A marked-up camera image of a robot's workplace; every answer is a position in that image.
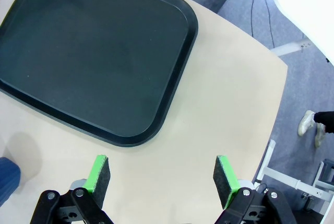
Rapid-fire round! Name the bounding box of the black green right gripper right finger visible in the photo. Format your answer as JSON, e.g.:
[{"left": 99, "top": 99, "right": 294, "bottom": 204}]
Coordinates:
[{"left": 213, "top": 155, "right": 298, "bottom": 224}]

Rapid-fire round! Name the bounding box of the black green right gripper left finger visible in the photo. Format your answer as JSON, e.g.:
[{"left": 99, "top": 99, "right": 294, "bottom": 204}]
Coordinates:
[{"left": 30, "top": 155, "right": 115, "bottom": 224}]

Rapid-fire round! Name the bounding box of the blue cup yellow inside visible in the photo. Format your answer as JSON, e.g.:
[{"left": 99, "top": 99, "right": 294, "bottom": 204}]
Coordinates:
[{"left": 0, "top": 157, "right": 21, "bottom": 205}]

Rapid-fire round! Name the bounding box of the white sneaker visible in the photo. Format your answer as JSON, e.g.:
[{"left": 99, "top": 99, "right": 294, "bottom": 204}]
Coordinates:
[
  {"left": 314, "top": 122, "right": 327, "bottom": 148},
  {"left": 298, "top": 110, "right": 316, "bottom": 137}
]

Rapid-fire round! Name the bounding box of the grey metal floor stand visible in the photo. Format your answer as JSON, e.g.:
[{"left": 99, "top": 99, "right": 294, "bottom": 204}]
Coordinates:
[{"left": 316, "top": 158, "right": 334, "bottom": 183}]

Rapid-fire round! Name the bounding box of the black trouser leg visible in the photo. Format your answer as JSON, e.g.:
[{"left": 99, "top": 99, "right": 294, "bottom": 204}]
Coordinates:
[{"left": 313, "top": 111, "right": 334, "bottom": 128}]

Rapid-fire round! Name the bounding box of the black plastic serving tray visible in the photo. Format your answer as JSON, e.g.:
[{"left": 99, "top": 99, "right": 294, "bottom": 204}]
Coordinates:
[{"left": 0, "top": 0, "right": 199, "bottom": 148}]

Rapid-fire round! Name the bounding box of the white table foot bar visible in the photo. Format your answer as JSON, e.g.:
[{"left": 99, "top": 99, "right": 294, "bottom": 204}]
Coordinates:
[{"left": 270, "top": 38, "right": 314, "bottom": 56}]

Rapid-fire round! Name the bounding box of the white table with curved edge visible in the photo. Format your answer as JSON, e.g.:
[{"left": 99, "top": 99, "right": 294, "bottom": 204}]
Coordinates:
[{"left": 272, "top": 0, "right": 334, "bottom": 67}]

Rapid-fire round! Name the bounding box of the white table frame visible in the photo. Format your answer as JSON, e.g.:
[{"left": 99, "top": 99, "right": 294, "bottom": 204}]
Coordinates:
[{"left": 255, "top": 139, "right": 334, "bottom": 209}]

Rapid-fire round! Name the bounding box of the thin black floor cable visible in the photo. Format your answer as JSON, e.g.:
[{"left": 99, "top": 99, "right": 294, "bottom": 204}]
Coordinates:
[{"left": 249, "top": 0, "right": 275, "bottom": 50}]

